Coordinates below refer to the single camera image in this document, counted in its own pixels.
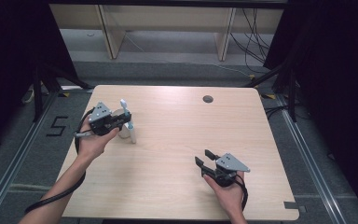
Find grey tape patch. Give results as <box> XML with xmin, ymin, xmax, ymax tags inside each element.
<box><xmin>282</xmin><ymin>201</ymin><xmax>308</xmax><ymax>215</ymax></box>

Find person's left hand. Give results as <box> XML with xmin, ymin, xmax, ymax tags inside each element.
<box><xmin>76</xmin><ymin>119</ymin><xmax>121</xmax><ymax>163</ymax></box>

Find person's right hand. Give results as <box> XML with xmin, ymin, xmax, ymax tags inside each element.
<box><xmin>202</xmin><ymin>172</ymin><xmax>247</xmax><ymax>219</ymax></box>

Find bundle of black hanging cables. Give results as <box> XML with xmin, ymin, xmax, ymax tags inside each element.
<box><xmin>228</xmin><ymin>7</ymin><xmax>274</xmax><ymax>75</ymax></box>

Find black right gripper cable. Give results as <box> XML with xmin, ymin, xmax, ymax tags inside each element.
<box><xmin>233</xmin><ymin>173</ymin><xmax>250</xmax><ymax>213</ymax></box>

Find black floor cables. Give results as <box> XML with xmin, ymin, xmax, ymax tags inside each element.
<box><xmin>264</xmin><ymin>104</ymin><xmax>312</xmax><ymax>121</ymax></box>

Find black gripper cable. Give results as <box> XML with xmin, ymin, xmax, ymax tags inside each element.
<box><xmin>233</xmin><ymin>173</ymin><xmax>250</xmax><ymax>213</ymax></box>
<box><xmin>23</xmin><ymin>106</ymin><xmax>97</xmax><ymax>215</ymax></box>

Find black curtain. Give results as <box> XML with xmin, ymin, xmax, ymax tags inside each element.
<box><xmin>263</xmin><ymin>0</ymin><xmax>358</xmax><ymax>220</ymax></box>
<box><xmin>0</xmin><ymin>0</ymin><xmax>79</xmax><ymax>157</ymax></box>

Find white coiled cable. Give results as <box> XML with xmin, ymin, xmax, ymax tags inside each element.
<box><xmin>21</xmin><ymin>88</ymin><xmax>36</xmax><ymax>105</ymax></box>

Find thin white floor cable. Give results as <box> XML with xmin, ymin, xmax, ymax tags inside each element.
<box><xmin>213</xmin><ymin>63</ymin><xmax>253</xmax><ymax>78</ymax></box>

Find white cup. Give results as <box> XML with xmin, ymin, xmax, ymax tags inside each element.
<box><xmin>110</xmin><ymin>107</ymin><xmax>138</xmax><ymax>145</ymax></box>

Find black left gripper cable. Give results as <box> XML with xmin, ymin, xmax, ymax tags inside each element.
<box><xmin>23</xmin><ymin>106</ymin><xmax>97</xmax><ymax>215</ymax></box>

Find black metal stand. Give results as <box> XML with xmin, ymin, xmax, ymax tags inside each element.
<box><xmin>242</xmin><ymin>59</ymin><xmax>298</xmax><ymax>123</ymax></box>
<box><xmin>32</xmin><ymin>63</ymin><xmax>95</xmax><ymax>123</ymax></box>

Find metal floor rail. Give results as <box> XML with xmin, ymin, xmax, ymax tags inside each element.
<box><xmin>0</xmin><ymin>91</ymin><xmax>60</xmax><ymax>224</ymax></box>
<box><xmin>275</xmin><ymin>93</ymin><xmax>347</xmax><ymax>224</ymax></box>

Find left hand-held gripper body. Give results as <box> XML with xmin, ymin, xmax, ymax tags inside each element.
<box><xmin>88</xmin><ymin>101</ymin><xmax>119</xmax><ymax>137</ymax></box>

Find light blue toothbrush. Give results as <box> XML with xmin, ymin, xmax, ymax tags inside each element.
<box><xmin>119</xmin><ymin>98</ymin><xmax>135</xmax><ymax>131</ymax></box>

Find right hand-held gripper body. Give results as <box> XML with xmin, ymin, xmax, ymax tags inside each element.
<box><xmin>212</xmin><ymin>152</ymin><xmax>252</xmax><ymax>189</ymax></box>

